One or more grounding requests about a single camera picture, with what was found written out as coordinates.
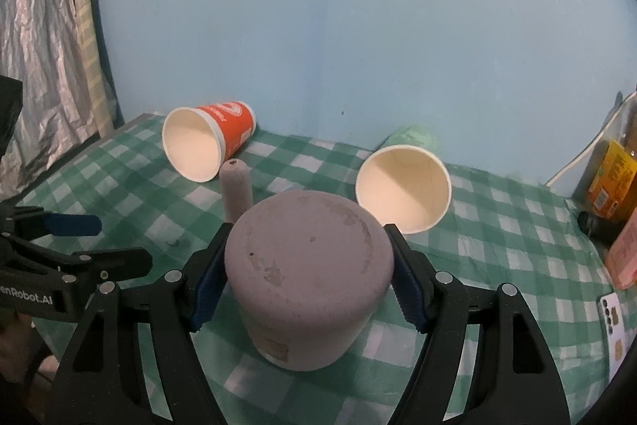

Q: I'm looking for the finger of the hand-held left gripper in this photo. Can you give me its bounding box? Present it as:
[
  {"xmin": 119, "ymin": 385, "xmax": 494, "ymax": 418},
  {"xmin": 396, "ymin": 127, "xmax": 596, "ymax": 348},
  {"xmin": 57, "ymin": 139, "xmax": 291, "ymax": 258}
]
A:
[
  {"xmin": 15, "ymin": 247, "xmax": 153, "ymax": 282},
  {"xmin": 0, "ymin": 205, "xmax": 103, "ymax": 237}
]

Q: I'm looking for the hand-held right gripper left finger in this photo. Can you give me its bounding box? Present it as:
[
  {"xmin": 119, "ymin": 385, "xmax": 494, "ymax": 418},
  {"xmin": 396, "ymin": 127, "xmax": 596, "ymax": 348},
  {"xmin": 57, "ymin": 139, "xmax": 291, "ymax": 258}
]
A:
[{"xmin": 50, "ymin": 221, "xmax": 236, "ymax": 425}]

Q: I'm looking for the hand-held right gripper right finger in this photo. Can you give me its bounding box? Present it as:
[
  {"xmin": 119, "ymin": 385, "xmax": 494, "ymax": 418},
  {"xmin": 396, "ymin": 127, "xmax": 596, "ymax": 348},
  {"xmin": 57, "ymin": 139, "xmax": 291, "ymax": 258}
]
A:
[{"xmin": 382, "ymin": 222, "xmax": 571, "ymax": 425}]

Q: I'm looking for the grey ceramic cup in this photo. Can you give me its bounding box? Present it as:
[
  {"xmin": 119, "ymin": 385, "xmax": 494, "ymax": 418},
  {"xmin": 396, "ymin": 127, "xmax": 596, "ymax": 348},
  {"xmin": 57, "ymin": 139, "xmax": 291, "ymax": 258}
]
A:
[{"xmin": 221, "ymin": 158, "xmax": 397, "ymax": 372}]

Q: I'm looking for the green paper cup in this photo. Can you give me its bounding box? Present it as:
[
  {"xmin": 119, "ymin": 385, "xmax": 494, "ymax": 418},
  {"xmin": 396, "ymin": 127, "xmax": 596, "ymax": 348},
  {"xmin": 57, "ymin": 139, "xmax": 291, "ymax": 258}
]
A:
[{"xmin": 355, "ymin": 123, "xmax": 453, "ymax": 235}]

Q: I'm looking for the orange paper cup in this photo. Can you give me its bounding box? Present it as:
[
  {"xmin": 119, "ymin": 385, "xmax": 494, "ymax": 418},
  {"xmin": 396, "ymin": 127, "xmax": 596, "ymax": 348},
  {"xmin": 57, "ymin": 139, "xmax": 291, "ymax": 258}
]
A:
[{"xmin": 162, "ymin": 100, "xmax": 258, "ymax": 183}]

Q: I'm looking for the green checked tablecloth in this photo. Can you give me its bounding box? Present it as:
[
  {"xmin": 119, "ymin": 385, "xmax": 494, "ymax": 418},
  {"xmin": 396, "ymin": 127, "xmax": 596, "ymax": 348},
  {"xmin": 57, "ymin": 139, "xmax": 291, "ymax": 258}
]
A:
[{"xmin": 15, "ymin": 111, "xmax": 619, "ymax": 425}]

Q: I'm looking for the silver crinkled curtain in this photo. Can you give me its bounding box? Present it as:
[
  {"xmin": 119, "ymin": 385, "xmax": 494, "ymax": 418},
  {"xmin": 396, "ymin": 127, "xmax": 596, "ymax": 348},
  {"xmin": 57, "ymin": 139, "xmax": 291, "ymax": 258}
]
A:
[{"xmin": 0, "ymin": 0, "xmax": 107, "ymax": 192}]

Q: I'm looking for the white smartphone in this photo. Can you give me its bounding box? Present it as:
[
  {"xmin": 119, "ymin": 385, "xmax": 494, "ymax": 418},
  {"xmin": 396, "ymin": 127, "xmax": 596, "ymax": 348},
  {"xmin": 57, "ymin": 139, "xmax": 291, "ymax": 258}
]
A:
[{"xmin": 596, "ymin": 290, "xmax": 629, "ymax": 373}]

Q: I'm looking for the pink container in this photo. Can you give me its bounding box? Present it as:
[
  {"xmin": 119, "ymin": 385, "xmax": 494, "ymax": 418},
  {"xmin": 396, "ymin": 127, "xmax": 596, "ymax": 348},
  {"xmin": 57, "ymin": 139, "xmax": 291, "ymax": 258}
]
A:
[{"xmin": 604, "ymin": 206, "xmax": 637, "ymax": 291}]

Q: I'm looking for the striped cloth strip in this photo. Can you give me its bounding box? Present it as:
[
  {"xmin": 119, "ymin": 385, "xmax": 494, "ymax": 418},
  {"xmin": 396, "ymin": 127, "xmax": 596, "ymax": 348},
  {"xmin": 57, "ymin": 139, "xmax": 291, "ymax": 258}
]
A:
[{"xmin": 74, "ymin": 0, "xmax": 120, "ymax": 133}]

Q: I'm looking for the yellow label bottle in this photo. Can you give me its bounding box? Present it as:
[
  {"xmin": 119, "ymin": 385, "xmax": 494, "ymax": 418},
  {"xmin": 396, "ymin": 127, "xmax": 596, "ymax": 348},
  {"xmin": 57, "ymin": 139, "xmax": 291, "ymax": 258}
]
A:
[{"xmin": 586, "ymin": 99, "xmax": 637, "ymax": 223}]

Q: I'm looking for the white cable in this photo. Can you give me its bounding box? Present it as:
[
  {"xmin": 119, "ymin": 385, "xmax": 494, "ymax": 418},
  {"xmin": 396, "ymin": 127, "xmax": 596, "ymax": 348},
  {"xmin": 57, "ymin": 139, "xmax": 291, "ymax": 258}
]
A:
[{"xmin": 544, "ymin": 90, "xmax": 637, "ymax": 188}]

